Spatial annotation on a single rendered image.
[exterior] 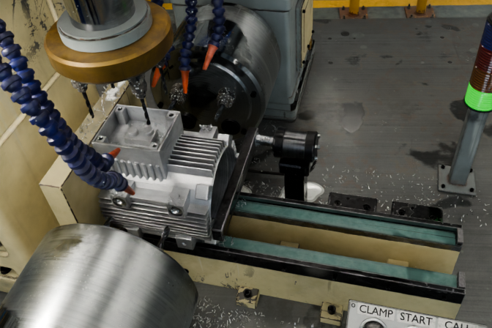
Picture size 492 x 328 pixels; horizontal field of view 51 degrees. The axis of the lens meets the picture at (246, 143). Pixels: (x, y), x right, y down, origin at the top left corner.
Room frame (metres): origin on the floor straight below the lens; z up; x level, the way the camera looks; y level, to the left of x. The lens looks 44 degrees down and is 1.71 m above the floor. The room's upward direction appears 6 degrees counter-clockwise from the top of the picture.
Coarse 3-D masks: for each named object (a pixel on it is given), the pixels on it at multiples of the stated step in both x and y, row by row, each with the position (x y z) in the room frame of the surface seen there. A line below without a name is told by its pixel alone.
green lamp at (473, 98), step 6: (468, 90) 0.76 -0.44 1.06; (474, 90) 0.75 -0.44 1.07; (468, 96) 0.76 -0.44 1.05; (474, 96) 0.74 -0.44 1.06; (480, 96) 0.74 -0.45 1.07; (486, 96) 0.73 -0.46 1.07; (468, 102) 0.75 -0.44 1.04; (474, 102) 0.74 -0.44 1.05; (480, 102) 0.73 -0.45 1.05; (486, 102) 0.73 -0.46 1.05; (474, 108) 0.74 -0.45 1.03; (480, 108) 0.73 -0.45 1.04; (486, 108) 0.73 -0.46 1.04
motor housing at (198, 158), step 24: (192, 144) 0.64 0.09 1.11; (216, 144) 0.63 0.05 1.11; (168, 168) 0.60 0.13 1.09; (192, 168) 0.59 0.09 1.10; (216, 168) 0.60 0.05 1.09; (144, 192) 0.58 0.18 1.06; (168, 192) 0.58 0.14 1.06; (192, 192) 0.57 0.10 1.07; (216, 192) 0.66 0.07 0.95; (120, 216) 0.58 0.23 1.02; (144, 216) 0.56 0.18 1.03; (168, 216) 0.55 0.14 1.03; (192, 216) 0.54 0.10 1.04
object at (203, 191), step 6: (222, 138) 0.67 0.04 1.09; (228, 138) 0.67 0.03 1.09; (228, 144) 0.66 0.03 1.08; (198, 186) 0.56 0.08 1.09; (204, 186) 0.56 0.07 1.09; (210, 186) 0.56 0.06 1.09; (198, 192) 0.55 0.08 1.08; (204, 192) 0.55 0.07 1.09; (210, 192) 0.56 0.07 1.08; (198, 198) 0.55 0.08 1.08; (204, 198) 0.54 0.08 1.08; (210, 198) 0.55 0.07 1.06; (204, 240) 0.55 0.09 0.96; (216, 240) 0.55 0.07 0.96
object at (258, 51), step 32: (224, 32) 0.90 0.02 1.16; (256, 32) 0.93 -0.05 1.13; (192, 64) 0.85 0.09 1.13; (224, 64) 0.83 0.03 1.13; (256, 64) 0.85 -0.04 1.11; (160, 96) 0.88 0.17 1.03; (192, 96) 0.85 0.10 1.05; (224, 96) 0.80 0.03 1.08; (256, 96) 0.81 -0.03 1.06; (192, 128) 0.85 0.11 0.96; (224, 128) 0.83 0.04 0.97
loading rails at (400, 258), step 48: (240, 192) 0.68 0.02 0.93; (240, 240) 0.57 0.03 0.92; (288, 240) 0.61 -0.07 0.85; (336, 240) 0.58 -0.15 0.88; (384, 240) 0.55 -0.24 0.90; (432, 240) 0.53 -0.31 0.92; (240, 288) 0.53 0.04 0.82; (288, 288) 0.51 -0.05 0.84; (336, 288) 0.48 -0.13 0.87; (384, 288) 0.45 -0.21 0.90; (432, 288) 0.43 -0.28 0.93
